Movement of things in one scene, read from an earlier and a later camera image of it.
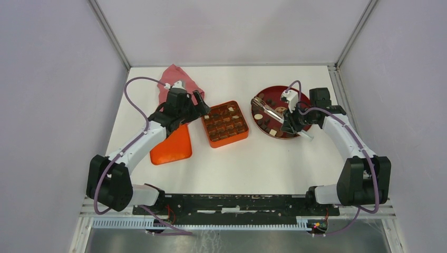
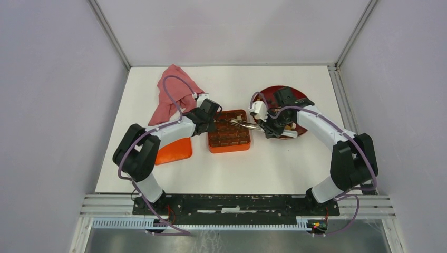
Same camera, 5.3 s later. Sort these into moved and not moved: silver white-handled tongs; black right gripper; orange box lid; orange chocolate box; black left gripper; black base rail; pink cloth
Moved: orange chocolate box; silver white-handled tongs; black right gripper; black left gripper
Not moved: black base rail; pink cloth; orange box lid
